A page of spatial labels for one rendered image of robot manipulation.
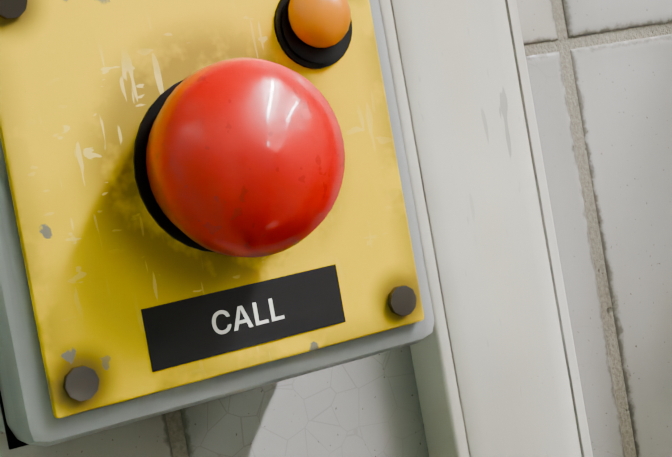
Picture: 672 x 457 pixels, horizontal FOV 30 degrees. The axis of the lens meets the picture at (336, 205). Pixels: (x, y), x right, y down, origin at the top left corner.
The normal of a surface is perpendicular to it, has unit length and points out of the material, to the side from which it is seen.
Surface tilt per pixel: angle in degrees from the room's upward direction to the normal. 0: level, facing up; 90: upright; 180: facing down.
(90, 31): 90
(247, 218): 119
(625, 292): 90
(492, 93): 90
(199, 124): 73
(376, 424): 90
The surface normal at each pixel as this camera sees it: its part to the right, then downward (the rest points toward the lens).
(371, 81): 0.48, -0.04
